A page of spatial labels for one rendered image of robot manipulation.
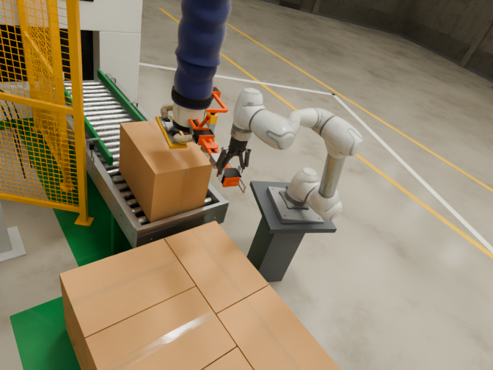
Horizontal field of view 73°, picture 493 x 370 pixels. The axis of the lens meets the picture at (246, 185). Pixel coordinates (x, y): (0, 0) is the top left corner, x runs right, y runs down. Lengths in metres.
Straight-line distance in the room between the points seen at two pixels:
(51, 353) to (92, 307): 0.59
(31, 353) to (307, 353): 1.56
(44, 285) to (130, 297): 0.91
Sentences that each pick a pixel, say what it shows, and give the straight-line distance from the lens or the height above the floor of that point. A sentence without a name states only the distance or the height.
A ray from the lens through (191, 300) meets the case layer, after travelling 1.92.
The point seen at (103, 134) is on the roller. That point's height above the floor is 0.54.
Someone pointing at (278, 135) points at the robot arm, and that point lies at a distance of 1.21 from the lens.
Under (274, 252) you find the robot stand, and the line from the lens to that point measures 2.53.
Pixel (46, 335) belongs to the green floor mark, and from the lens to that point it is 2.49.
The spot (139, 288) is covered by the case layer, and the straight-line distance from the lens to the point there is 1.94.
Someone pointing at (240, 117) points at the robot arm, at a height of 1.59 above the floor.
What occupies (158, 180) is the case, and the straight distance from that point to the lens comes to 2.04.
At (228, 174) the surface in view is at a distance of 1.49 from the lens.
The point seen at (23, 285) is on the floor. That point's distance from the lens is 2.71.
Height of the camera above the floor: 2.14
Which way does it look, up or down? 35 degrees down
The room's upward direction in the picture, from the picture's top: 18 degrees clockwise
